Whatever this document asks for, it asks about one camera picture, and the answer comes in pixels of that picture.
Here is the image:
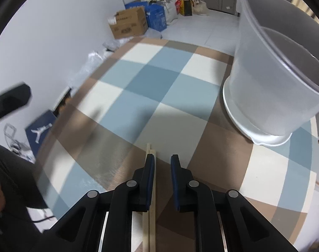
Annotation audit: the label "black yellow paper bag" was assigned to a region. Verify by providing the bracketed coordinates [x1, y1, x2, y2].
[180, 0, 193, 17]

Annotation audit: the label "person's dark trouser leg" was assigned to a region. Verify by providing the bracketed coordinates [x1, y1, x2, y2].
[0, 142, 56, 252]

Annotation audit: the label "checkered blue brown mat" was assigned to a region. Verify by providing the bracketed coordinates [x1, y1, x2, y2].
[35, 37, 319, 252]

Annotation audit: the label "brown cardboard box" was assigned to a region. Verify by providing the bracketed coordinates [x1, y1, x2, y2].
[108, 7, 149, 39]

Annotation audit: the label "blue cardboard box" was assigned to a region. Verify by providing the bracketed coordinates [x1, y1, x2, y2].
[125, 0, 167, 30]

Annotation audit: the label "white cable bundle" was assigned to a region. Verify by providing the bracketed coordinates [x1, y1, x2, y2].
[3, 124, 35, 160]

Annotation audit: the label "grey plastic mailer bags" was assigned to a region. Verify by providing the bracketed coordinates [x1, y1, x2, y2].
[103, 29, 162, 51]

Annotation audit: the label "blue shoe box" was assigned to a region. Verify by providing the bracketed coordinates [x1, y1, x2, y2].
[24, 110, 57, 151]

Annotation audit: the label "clear crumpled plastic bag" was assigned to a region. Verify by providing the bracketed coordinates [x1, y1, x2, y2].
[78, 50, 110, 76]

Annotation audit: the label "black cable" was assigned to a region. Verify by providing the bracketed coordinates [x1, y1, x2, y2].
[31, 214, 56, 223]

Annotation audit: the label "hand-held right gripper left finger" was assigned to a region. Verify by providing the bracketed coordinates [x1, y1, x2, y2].
[44, 153, 157, 252]

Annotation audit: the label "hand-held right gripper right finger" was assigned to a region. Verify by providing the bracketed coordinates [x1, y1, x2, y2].
[170, 154, 299, 252]

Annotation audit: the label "white plastic utensil holder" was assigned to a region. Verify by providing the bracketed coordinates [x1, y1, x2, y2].
[222, 0, 319, 147]

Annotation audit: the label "white plastic bag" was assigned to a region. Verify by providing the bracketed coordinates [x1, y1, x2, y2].
[163, 0, 179, 24]

